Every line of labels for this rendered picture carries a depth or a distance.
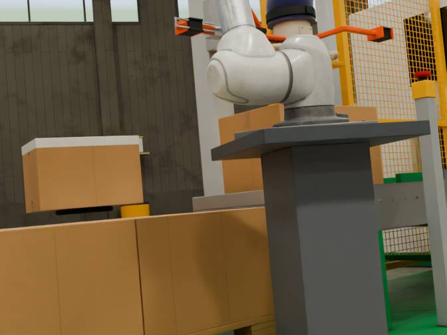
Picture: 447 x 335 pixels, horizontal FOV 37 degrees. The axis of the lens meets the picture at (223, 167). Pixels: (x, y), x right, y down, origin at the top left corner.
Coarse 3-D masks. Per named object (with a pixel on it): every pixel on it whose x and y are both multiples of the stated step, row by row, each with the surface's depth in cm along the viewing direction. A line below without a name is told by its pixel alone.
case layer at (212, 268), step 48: (0, 240) 185; (48, 240) 194; (96, 240) 205; (144, 240) 216; (192, 240) 229; (240, 240) 243; (0, 288) 184; (48, 288) 193; (96, 288) 203; (144, 288) 214; (192, 288) 227; (240, 288) 241
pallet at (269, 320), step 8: (248, 320) 241; (256, 320) 244; (264, 320) 246; (272, 320) 249; (216, 328) 231; (224, 328) 234; (232, 328) 236; (240, 328) 246; (248, 328) 243; (256, 328) 243; (264, 328) 246; (272, 328) 248
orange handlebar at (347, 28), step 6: (180, 24) 258; (330, 30) 291; (336, 30) 289; (342, 30) 286; (348, 30) 287; (354, 30) 289; (360, 30) 292; (366, 30) 295; (270, 36) 289; (276, 36) 292; (318, 36) 296; (324, 36) 294; (270, 42) 296; (276, 42) 298
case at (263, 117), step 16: (256, 112) 277; (272, 112) 270; (352, 112) 293; (368, 112) 299; (224, 128) 294; (240, 128) 286; (256, 128) 278; (224, 160) 295; (240, 160) 286; (256, 160) 278; (224, 176) 295; (240, 176) 287; (256, 176) 278
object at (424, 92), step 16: (432, 80) 275; (416, 96) 275; (432, 96) 274; (416, 112) 276; (432, 112) 274; (432, 128) 272; (432, 144) 271; (432, 160) 271; (432, 176) 271; (432, 192) 271; (432, 208) 271; (432, 224) 272; (432, 240) 272; (432, 256) 272; (432, 272) 272
